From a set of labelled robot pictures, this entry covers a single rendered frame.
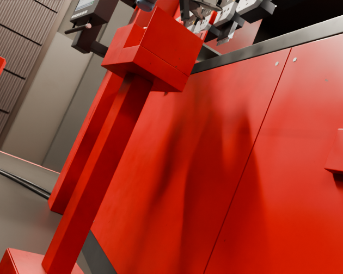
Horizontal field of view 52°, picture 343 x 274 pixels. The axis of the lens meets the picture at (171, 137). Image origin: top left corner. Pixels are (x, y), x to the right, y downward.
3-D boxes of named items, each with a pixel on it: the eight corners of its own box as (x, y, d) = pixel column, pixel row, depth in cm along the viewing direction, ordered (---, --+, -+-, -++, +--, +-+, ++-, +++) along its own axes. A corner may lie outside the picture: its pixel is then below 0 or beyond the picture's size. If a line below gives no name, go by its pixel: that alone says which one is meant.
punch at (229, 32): (214, 45, 161) (222, 26, 162) (218, 47, 161) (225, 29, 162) (226, 40, 151) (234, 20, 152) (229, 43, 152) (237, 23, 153)
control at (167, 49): (100, 65, 99) (126, 9, 102) (145, 91, 108) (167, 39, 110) (132, 61, 83) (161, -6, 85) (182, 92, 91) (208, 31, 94)
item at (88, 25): (63, 32, 270) (68, 23, 271) (67, 35, 271) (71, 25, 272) (86, 26, 233) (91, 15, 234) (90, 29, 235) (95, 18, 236)
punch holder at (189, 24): (176, 42, 202) (187, 17, 204) (188, 50, 205) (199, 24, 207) (187, 37, 188) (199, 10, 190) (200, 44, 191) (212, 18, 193)
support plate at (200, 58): (152, 34, 153) (153, 32, 153) (201, 63, 163) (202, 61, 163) (167, 24, 137) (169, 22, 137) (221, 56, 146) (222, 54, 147)
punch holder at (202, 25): (191, 35, 183) (203, 7, 185) (204, 43, 187) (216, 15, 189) (205, 27, 170) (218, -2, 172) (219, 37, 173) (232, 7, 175)
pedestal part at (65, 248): (40, 263, 90) (125, 73, 96) (62, 268, 93) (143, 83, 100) (46, 274, 85) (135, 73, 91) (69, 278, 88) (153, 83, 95)
